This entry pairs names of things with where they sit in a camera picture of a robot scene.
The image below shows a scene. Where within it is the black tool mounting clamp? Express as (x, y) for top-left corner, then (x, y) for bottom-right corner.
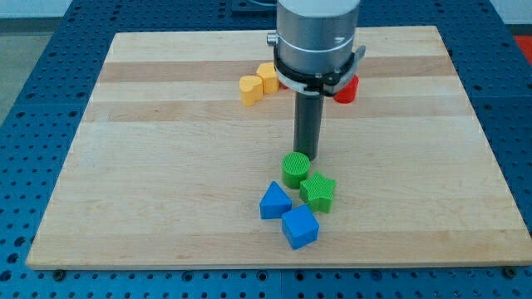
(273, 45), (366, 97)

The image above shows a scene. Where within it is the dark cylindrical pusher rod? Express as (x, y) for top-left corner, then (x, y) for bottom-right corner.
(293, 93), (323, 161)

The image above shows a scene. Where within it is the green star block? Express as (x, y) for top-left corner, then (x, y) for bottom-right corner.
(299, 172), (337, 213)

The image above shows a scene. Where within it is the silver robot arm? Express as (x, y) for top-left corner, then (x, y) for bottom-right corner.
(267, 0), (366, 160)

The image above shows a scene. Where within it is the red cylinder block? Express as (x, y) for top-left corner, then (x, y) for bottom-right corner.
(332, 75), (359, 104)

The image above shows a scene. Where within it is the yellow hexagon block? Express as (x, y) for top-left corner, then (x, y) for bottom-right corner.
(256, 62), (280, 94)

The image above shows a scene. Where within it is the green cylinder block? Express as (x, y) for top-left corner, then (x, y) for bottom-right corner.
(281, 152), (311, 189)

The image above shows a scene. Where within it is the yellow heart block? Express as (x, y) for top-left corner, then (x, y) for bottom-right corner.
(239, 76), (264, 106)

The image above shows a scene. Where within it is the blue triangle block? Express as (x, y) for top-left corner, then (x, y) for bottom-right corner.
(259, 181), (293, 219)

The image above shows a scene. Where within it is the blue cube block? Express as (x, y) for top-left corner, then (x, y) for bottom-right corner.
(281, 204), (319, 250)

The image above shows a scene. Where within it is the wooden board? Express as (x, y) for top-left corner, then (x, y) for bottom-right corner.
(26, 26), (531, 270)

